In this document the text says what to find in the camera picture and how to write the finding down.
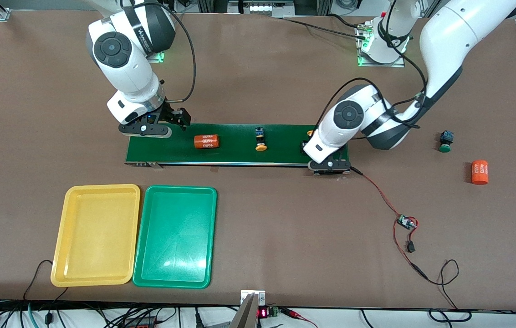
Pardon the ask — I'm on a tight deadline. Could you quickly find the orange cylinder printed 4680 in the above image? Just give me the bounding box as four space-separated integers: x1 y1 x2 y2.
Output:
194 134 220 150
471 159 489 185

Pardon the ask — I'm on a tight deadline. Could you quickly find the green mushroom push button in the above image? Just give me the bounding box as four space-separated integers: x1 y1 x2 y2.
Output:
438 130 455 153

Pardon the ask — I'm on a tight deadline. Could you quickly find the green conveyor belt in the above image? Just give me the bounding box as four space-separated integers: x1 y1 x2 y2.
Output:
125 122 353 176

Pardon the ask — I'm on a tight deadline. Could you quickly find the green plastic tray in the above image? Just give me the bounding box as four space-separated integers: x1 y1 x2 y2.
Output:
133 185 218 289

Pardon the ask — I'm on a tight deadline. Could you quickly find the white power strip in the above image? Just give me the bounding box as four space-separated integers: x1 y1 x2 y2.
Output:
239 0 282 17

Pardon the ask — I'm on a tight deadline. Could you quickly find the yellow plastic tray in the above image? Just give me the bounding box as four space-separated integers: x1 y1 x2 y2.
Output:
51 184 141 287

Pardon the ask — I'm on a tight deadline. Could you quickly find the red clip lead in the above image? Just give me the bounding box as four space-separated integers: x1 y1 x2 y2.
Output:
283 307 318 328

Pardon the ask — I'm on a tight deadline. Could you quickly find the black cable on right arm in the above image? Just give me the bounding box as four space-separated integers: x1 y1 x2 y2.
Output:
146 0 197 104

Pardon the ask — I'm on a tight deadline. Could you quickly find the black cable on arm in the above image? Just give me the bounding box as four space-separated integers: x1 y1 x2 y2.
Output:
146 0 197 104
315 0 428 130

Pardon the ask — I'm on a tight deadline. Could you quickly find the red and black wire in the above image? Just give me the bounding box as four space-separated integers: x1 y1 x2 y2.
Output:
350 166 429 281

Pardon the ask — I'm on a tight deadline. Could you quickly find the long black table cable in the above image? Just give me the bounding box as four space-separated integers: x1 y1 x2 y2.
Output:
281 14 372 41

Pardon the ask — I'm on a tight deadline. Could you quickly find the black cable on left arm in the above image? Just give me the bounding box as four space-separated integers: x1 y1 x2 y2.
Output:
315 0 428 130

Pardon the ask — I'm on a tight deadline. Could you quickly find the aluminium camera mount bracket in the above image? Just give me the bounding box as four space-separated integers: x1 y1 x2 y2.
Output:
230 290 266 328

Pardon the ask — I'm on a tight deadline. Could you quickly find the thin black cable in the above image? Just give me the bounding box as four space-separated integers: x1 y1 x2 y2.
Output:
424 259 472 322

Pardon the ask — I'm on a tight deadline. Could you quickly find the black cable with loop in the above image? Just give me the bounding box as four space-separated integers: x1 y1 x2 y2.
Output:
23 260 69 302

